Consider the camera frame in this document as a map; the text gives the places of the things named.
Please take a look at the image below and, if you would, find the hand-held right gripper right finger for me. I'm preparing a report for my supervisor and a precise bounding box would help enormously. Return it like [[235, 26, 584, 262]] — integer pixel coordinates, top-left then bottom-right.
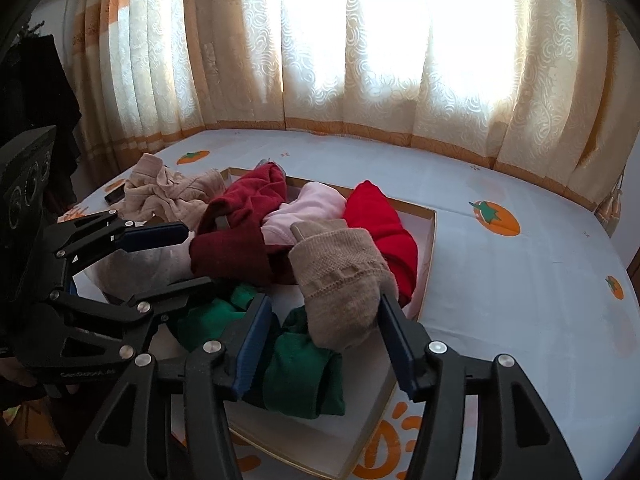
[[376, 292, 586, 480]]

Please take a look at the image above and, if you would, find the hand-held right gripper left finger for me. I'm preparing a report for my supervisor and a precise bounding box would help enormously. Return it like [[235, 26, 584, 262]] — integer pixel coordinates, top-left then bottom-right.
[[62, 292, 273, 480]]

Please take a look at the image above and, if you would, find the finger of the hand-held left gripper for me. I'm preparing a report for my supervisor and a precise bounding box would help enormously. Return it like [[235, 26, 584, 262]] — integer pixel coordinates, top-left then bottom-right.
[[15, 277, 216, 386], [42, 210, 191, 286]]

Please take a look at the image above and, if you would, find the pale beige ribbed garment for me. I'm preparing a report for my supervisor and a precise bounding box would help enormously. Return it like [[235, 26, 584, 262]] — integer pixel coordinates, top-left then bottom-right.
[[92, 242, 196, 306]]

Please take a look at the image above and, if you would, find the beige dotted garment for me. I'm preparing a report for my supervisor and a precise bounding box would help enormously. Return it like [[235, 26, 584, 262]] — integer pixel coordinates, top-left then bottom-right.
[[122, 153, 227, 228]]

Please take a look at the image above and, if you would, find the bright green garment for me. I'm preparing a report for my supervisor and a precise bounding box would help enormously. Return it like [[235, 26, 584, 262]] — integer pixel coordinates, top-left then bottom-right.
[[167, 282, 258, 356]]

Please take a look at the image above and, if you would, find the green and black garment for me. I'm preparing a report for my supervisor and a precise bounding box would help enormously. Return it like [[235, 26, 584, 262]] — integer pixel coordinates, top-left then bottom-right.
[[250, 305, 347, 418]]

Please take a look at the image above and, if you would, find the dark red garment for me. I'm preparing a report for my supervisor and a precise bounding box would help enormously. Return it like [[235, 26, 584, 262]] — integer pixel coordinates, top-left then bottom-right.
[[189, 165, 301, 288]]

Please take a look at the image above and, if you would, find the tan knit garment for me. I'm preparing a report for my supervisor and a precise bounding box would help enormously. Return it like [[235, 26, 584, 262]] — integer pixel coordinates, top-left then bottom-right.
[[288, 220, 399, 352]]

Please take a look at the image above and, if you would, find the shallow cardboard box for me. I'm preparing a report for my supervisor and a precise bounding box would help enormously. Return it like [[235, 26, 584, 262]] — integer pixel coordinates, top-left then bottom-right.
[[80, 166, 438, 480]]

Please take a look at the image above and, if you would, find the bright red garment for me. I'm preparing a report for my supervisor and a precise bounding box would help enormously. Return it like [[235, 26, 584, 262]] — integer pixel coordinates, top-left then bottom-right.
[[342, 180, 418, 308]]

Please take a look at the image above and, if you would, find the light pink garment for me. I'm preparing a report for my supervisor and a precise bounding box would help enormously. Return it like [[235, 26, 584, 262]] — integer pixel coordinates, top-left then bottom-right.
[[260, 181, 348, 246]]

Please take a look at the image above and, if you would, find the person's left hand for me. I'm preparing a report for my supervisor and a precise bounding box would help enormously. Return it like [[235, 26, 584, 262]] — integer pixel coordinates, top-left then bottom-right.
[[0, 355, 68, 401]]

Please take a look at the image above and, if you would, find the black smartphone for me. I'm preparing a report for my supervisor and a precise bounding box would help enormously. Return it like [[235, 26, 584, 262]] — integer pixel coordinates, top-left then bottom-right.
[[103, 180, 128, 206]]

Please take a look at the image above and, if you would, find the black hanging clothing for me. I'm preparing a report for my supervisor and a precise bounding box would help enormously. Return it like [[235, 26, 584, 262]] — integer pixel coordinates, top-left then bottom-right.
[[0, 25, 83, 206]]

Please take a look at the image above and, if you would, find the cream and orange curtain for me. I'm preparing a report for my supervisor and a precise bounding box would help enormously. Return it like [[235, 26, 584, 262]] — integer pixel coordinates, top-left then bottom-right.
[[65, 0, 640, 211]]

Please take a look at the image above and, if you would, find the curtain tassel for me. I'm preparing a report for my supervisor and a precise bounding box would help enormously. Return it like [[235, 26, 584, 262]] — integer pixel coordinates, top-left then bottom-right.
[[597, 170, 628, 233]]

